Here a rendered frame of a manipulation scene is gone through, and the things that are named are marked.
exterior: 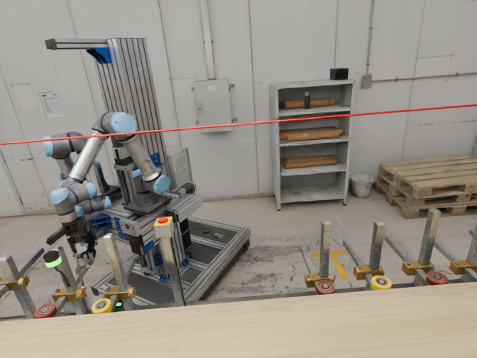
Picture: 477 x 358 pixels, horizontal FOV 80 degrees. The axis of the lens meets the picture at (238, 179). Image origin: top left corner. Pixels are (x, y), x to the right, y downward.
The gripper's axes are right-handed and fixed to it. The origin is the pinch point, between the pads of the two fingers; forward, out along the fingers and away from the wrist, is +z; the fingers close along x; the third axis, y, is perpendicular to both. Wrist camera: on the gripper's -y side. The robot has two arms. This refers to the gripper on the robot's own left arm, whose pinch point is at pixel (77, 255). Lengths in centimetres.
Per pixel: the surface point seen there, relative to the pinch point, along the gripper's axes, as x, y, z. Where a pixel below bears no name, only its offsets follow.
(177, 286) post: -26, 42, 18
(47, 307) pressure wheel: -17.9, -13.8, 11.2
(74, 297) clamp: -9.2, -5.4, 16.9
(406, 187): 73, 327, 80
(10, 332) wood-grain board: -25.3, -26.3, 11.2
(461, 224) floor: 20, 351, 111
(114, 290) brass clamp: -14.3, 13.0, 17.0
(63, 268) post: -8.5, -5.2, -0.5
